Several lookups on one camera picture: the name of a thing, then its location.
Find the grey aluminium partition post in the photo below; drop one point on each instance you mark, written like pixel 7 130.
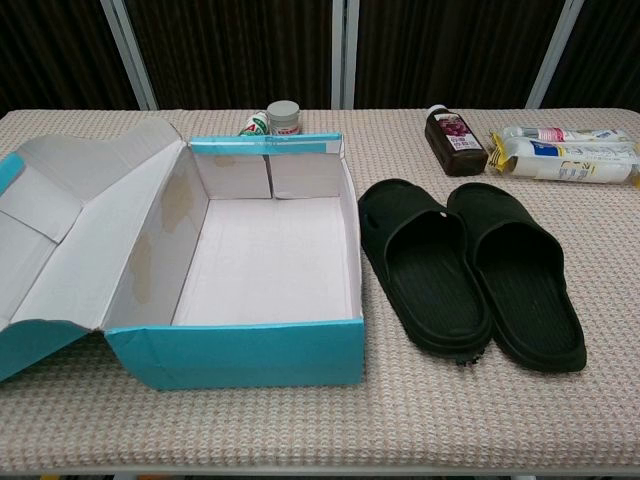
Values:
pixel 127 50
pixel 345 50
pixel 555 50

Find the dark brown pleated curtain panel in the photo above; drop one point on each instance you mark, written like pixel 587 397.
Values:
pixel 230 50
pixel 50 50
pixel 450 50
pixel 610 50

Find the white jar grey lid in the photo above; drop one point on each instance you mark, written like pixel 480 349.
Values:
pixel 284 120

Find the black rubber slipper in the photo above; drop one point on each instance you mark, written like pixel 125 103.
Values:
pixel 430 285
pixel 530 300

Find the light blue cardboard shoe box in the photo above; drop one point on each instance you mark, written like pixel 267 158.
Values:
pixel 240 360

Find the white yellow-edged plastic package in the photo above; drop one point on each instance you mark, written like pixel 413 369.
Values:
pixel 560 162

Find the dark brown juice bottle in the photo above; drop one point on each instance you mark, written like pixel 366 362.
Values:
pixel 455 150

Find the beige cloth-covered table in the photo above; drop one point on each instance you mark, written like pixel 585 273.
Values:
pixel 450 415

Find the white green drink bottle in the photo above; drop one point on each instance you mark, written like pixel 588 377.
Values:
pixel 255 126

